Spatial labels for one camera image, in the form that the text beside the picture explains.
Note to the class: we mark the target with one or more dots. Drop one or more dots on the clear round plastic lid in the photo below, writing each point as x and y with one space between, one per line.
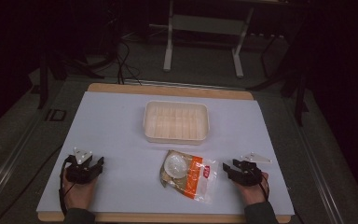
175 166

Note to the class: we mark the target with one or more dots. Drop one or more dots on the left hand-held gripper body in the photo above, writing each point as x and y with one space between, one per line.
80 172

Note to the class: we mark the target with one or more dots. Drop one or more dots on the person's right hand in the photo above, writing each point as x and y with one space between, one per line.
254 194

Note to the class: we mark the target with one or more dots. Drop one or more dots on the white metal stand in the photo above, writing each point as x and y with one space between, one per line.
205 25

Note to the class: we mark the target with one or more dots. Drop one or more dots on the black metal stand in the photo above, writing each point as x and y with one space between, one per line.
295 77
48 68

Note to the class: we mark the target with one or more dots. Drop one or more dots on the white table mat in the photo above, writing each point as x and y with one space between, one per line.
118 140

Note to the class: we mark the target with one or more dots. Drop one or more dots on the clear orange-label plastic bag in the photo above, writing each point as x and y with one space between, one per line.
202 179

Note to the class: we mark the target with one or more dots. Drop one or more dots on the person's left hand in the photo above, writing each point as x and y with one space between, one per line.
78 194

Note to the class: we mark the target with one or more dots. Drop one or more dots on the brown paper wrapper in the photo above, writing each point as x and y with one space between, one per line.
167 182

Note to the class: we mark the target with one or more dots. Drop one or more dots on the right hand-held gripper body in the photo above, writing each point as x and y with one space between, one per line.
251 172

